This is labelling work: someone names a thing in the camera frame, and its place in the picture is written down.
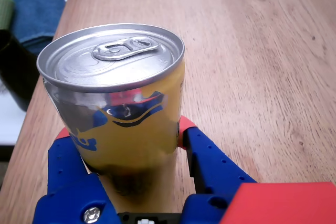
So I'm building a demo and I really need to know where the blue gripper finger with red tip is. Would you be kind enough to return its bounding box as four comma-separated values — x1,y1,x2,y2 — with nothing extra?
33,126,118,224
177,115,258,196

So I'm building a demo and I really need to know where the yellow Red Bull can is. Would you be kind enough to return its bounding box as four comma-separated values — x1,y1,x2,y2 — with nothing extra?
36,23,185,206

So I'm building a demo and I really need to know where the black round container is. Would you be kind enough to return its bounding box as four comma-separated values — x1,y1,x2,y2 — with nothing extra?
0,29,44,112

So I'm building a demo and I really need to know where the blue cloth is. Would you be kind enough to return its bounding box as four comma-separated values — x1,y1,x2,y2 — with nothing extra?
0,0,66,56

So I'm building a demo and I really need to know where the green ribbed item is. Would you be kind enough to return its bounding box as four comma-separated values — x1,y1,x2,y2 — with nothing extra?
0,0,15,31

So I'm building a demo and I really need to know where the red camera mount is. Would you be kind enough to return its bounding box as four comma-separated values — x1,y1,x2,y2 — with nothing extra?
219,182,336,224

